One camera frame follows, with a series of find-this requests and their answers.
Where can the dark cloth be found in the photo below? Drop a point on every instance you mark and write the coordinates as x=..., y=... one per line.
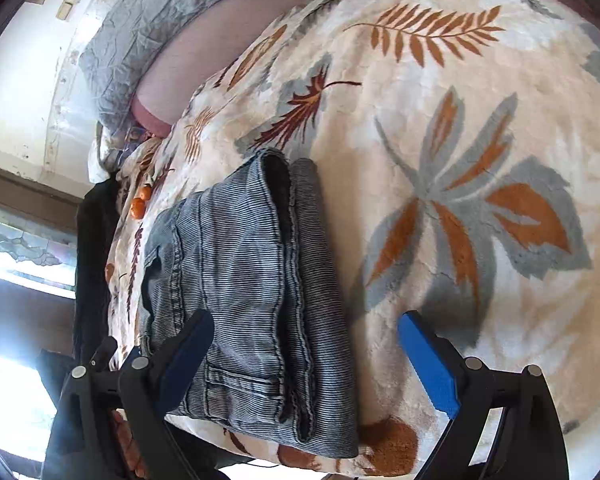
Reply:
x=97, y=260

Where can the pink bed sheet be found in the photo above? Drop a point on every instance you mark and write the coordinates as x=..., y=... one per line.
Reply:
x=205, y=40

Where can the light blue denim pants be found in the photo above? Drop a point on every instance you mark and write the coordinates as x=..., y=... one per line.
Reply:
x=240, y=280

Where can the small orange round object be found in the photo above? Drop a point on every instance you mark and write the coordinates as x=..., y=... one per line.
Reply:
x=145, y=192
x=137, y=208

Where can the grey quilted cover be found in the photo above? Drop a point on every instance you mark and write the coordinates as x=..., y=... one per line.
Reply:
x=140, y=35

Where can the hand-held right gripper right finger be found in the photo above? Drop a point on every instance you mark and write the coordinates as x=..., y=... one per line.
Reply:
x=430, y=365

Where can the cream leaf-print fleece blanket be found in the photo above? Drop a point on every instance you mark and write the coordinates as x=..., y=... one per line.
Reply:
x=430, y=125

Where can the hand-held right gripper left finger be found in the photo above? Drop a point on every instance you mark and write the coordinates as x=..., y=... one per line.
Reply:
x=187, y=360

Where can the patterned glass window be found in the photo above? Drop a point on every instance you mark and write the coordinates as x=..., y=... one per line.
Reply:
x=25, y=255

